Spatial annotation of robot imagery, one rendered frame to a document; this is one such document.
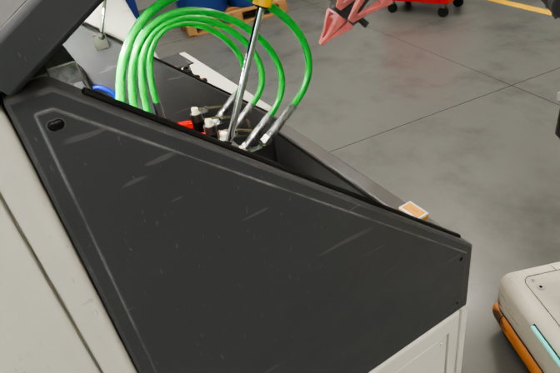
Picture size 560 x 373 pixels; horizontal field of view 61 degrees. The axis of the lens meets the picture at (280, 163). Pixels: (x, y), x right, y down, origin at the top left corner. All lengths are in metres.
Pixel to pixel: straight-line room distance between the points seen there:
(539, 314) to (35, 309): 1.50
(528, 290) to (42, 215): 1.57
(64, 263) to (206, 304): 0.18
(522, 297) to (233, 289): 1.31
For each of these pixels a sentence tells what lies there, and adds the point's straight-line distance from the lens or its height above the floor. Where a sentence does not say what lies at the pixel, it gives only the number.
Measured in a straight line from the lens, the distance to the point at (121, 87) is 0.81.
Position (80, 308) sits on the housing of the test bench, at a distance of 0.54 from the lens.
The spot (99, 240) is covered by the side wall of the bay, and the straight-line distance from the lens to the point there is 0.50.
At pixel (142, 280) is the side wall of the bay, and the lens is 0.54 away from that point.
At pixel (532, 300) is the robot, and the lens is 1.78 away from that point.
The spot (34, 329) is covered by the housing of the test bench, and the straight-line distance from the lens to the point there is 0.55.
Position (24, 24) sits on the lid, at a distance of 0.40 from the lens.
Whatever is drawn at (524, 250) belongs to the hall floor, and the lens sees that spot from 2.36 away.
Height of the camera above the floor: 1.58
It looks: 33 degrees down
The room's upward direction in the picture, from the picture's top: 10 degrees counter-clockwise
